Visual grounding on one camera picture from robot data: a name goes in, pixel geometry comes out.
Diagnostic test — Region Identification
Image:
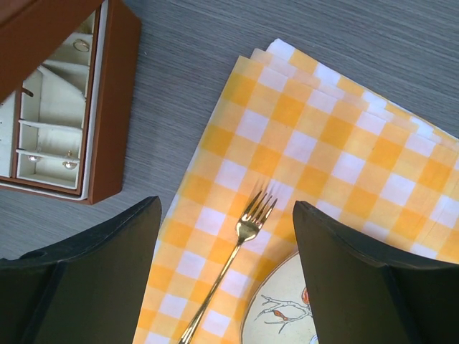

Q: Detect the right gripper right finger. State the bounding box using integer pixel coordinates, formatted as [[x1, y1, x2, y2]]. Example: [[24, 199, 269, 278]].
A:
[[293, 201, 458, 343]]

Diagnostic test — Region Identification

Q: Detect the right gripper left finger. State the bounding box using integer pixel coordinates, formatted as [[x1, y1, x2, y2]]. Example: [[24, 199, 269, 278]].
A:
[[1, 196, 161, 343]]

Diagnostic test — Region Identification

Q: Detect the brown jewelry box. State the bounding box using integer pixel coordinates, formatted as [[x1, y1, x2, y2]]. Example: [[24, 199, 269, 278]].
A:
[[1, 1, 141, 204]]

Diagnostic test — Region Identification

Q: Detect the brown jewelry tray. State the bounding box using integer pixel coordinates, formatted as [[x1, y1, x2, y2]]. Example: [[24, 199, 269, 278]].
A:
[[1, 9, 100, 193]]

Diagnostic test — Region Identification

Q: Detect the bird pattern plate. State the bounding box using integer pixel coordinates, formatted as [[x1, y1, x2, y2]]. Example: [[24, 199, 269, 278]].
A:
[[240, 252, 318, 343]]

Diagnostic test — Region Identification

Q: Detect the gold fork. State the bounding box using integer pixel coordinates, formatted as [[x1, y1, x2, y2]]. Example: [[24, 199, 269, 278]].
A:
[[177, 190, 279, 344]]

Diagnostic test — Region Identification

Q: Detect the yellow checkered cloth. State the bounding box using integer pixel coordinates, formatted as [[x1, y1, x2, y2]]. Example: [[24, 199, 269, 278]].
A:
[[134, 39, 458, 343]]

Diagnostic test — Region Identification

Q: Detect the gold hoop earring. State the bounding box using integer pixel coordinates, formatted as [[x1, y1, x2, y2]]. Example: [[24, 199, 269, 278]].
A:
[[72, 39, 90, 52]]

